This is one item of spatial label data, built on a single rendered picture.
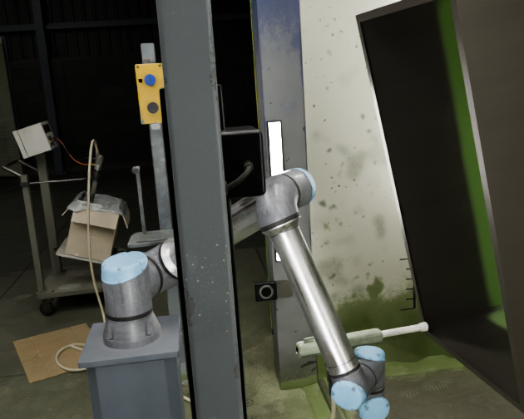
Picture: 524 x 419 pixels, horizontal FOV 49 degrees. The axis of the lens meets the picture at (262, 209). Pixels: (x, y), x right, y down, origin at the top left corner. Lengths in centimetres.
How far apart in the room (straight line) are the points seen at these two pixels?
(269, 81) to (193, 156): 197
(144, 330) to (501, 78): 127
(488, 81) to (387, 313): 156
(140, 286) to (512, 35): 127
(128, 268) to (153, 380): 36
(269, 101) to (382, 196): 67
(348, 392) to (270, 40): 150
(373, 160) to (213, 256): 210
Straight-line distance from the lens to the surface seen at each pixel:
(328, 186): 260
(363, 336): 209
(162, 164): 272
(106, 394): 196
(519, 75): 160
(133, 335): 192
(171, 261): 196
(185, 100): 56
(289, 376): 286
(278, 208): 154
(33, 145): 418
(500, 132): 158
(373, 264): 275
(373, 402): 179
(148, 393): 195
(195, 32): 56
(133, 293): 189
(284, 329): 276
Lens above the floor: 143
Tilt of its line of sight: 12 degrees down
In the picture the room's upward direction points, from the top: 4 degrees counter-clockwise
